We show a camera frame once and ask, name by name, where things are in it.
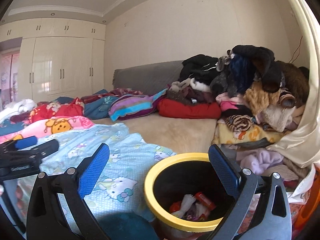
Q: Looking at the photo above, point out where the dark blue leaf blanket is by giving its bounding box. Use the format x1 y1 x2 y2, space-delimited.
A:
53 89 119 120

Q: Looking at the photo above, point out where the pile of mixed clothes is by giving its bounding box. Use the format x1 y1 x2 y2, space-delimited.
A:
165 45 309 132

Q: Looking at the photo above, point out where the purple striped blanket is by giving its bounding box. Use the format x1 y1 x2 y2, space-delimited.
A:
108 89 167 122

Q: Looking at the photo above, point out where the red folded cushion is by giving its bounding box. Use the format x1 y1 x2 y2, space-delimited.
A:
157 99 221 119

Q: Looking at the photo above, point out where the grey padded headboard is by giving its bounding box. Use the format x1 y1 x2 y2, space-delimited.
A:
112 61 183 95

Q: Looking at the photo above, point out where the red candy bar wrapper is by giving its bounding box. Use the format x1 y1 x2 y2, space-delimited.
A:
195 192 216 211

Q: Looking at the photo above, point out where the purple foil candy wrapper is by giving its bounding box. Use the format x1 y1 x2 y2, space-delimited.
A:
182 209 201 222

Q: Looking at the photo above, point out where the black bin with yellow rim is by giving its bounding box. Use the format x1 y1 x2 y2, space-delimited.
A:
144 152 235 239

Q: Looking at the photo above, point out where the person's left hand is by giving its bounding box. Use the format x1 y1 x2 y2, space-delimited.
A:
0 185 4 197

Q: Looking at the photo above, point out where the white glossy wardrobe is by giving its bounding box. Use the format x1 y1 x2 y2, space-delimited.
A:
1 18 106 102

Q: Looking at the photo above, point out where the red plastic bottle cap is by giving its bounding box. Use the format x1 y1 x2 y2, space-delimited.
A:
169 201 182 213

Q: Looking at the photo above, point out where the light blue Hello Kitty blanket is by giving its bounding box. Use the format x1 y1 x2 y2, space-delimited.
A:
15 122 177 235

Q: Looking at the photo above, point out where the pink cartoon bear blanket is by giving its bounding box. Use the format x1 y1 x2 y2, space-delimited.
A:
1 116 95 143

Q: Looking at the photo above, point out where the yellow cartoon blanket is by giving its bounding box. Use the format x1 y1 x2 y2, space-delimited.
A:
212 119 291 145

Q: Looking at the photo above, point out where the cream satin curtain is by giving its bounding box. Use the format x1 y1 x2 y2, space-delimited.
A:
269 0 319 167

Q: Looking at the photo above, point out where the beige bed sheet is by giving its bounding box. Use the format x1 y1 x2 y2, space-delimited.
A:
92 112 218 155

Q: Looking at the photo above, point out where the red floral blanket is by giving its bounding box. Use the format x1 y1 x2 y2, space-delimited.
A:
9 98 85 124

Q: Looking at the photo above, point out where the white foam net sleeve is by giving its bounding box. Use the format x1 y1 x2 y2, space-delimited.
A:
172 194 196 218

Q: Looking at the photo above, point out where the lilac fleece garment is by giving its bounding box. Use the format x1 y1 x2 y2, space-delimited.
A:
236 148 284 175

